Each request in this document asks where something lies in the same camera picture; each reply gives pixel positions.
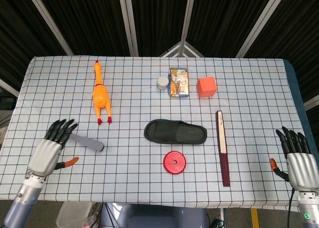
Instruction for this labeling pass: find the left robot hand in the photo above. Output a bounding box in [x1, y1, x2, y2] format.
[27, 118, 80, 178]

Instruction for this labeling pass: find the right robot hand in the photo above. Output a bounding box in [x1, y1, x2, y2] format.
[270, 126, 319, 191]

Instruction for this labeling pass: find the black slipper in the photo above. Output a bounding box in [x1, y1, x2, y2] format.
[144, 118, 208, 145]

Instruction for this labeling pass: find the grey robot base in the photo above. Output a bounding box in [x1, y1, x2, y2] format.
[99, 203, 209, 228]

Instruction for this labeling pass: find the clear plastic container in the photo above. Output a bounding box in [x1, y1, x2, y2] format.
[55, 202, 93, 228]

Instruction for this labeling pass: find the blue table pad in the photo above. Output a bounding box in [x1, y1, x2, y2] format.
[283, 59, 319, 164]

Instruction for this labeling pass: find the orange rubber chicken toy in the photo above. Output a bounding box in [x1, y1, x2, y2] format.
[92, 60, 112, 125]

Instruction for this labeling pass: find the maroon and cream folded fan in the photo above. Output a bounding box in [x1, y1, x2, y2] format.
[215, 110, 231, 188]

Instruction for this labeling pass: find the white checked tablecloth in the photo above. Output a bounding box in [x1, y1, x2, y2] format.
[0, 55, 315, 210]

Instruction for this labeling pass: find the red disc with hole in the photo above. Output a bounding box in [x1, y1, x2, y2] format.
[163, 151, 187, 175]

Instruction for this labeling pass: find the orange cube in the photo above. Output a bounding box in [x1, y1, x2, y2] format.
[196, 76, 217, 99]

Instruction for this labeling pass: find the small grey cylinder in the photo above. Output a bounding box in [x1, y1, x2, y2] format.
[157, 76, 169, 91]

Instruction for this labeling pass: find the colourful printed card box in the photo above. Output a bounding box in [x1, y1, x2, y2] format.
[169, 67, 190, 98]

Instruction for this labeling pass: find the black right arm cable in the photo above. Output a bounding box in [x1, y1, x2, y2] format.
[287, 190, 298, 228]

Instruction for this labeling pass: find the white metal frame beam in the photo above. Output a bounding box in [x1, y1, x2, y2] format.
[117, 0, 139, 57]
[235, 0, 290, 58]
[0, 78, 20, 98]
[24, 0, 74, 56]
[179, 0, 197, 47]
[303, 95, 319, 112]

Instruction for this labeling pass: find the white triangular frame bracket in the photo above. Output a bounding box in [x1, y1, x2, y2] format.
[159, 40, 205, 58]

